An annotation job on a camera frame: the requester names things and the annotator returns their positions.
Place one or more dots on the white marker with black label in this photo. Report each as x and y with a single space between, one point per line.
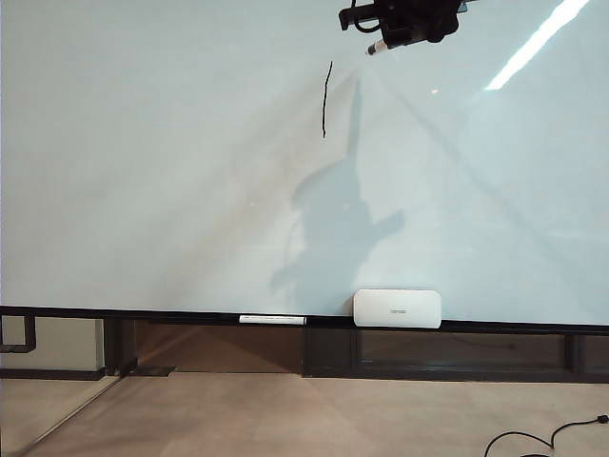
376 47

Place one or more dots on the white glass whiteboard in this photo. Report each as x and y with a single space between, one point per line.
190 166

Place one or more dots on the black whiteboard tray ledge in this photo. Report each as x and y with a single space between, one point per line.
523 327

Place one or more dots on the white rectangular board eraser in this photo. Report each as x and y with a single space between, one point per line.
397 309

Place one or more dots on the black skirting board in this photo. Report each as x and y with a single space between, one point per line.
47 374

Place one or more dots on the black pipe bracket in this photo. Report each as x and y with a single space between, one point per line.
31 333

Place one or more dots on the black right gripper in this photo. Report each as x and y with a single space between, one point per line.
423 19

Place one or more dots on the black marker stroke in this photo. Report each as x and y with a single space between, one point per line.
325 100

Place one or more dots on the white marker pen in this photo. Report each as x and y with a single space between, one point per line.
273 320

